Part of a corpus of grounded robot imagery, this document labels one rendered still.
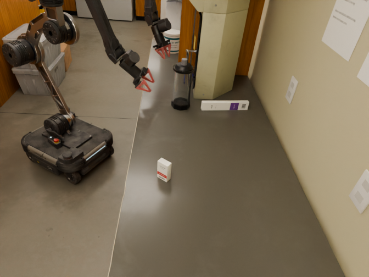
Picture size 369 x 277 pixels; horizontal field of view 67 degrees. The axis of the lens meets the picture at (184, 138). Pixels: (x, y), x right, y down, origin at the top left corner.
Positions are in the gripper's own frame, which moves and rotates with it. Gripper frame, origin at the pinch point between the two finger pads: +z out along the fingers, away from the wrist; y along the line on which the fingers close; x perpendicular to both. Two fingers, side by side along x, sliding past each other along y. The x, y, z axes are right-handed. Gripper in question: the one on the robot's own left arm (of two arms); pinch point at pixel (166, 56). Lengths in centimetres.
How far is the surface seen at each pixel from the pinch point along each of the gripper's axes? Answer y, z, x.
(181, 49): 11.0, -0.7, -3.8
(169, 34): 28.6, -10.7, 22.0
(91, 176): -54, 71, 82
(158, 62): 8.0, 3.7, 20.3
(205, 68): -7.9, 10.4, -36.1
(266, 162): -32, 50, -76
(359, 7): -14, -1, -113
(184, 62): -22.9, 1.7, -38.4
